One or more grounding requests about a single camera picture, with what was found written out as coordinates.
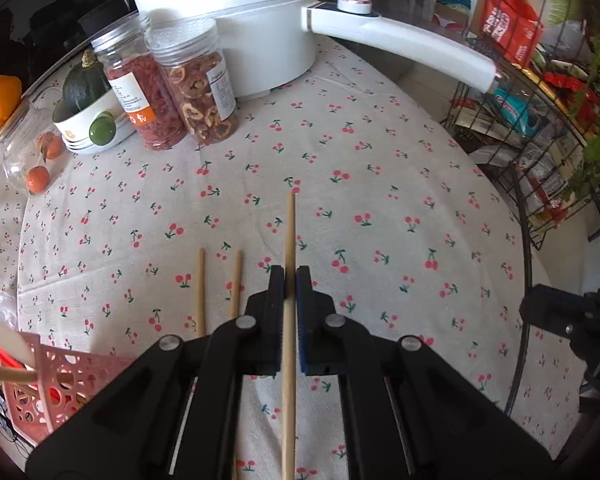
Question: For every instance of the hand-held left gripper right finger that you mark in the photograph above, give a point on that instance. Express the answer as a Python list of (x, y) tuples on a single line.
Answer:
[(305, 322)]

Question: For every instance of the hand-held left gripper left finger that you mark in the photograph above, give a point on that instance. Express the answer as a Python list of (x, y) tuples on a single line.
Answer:
[(272, 312)]

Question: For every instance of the light wooden chopstick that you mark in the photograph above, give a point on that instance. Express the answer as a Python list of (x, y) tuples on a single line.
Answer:
[(200, 290), (5, 373), (235, 285), (290, 240)]

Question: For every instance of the pink perforated utensil basket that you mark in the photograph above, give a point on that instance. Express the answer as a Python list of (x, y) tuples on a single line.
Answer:
[(65, 385)]

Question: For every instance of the white plastic spoon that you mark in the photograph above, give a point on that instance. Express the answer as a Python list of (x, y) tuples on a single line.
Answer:
[(7, 342)]

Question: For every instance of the jar of dried fruit slices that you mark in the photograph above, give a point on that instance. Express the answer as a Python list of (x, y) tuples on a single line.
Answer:
[(200, 90)]

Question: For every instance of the jar of red berries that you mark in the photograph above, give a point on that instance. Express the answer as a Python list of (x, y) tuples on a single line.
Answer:
[(140, 100)]

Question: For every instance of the white ceramic bowl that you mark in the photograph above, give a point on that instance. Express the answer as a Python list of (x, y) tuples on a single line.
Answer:
[(87, 130)]

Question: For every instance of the glass jar of tangerines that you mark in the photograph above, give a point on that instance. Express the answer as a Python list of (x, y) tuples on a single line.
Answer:
[(32, 160)]

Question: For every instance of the white electric pot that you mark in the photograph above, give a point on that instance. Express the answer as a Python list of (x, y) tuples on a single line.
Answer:
[(260, 25)]

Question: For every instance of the red snack bag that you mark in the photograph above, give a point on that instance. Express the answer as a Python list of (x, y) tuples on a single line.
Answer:
[(512, 20)]

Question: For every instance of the dark green pumpkin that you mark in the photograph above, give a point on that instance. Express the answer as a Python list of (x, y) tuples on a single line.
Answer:
[(82, 87)]

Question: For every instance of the orange citrus fruit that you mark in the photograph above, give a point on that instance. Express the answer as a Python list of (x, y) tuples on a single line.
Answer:
[(0, 102)]

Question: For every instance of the black and white microwave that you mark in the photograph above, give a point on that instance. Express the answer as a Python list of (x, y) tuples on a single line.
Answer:
[(40, 10)]

